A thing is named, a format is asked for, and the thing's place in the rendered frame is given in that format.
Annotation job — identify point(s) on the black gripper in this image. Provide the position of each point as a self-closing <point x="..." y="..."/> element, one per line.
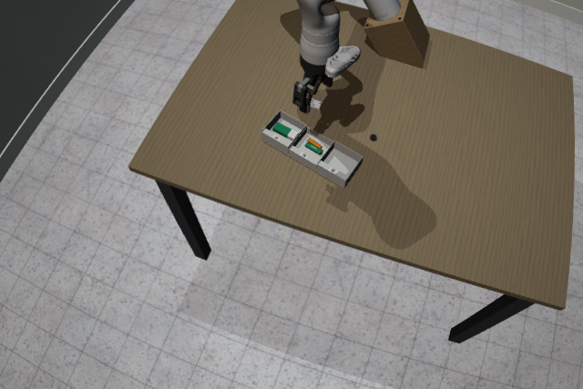
<point x="314" y="75"/>

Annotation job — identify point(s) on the grey three-compartment bin rack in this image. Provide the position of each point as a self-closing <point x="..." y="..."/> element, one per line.
<point x="336" y="155"/>

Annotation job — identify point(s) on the white domino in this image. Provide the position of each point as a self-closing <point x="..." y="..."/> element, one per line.
<point x="316" y="104"/>

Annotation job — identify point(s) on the green battery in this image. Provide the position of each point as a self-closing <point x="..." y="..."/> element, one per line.
<point x="313" y="148"/>

